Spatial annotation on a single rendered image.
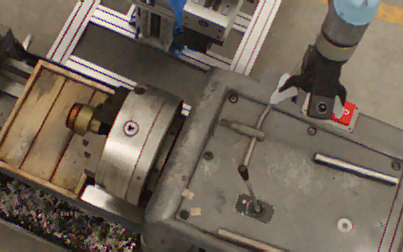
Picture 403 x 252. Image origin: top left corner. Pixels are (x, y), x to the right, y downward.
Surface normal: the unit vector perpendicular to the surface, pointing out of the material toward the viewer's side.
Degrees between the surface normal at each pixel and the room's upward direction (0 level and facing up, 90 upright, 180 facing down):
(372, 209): 0
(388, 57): 0
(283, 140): 0
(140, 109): 12
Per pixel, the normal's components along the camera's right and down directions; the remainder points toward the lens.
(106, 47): 0.04, -0.29
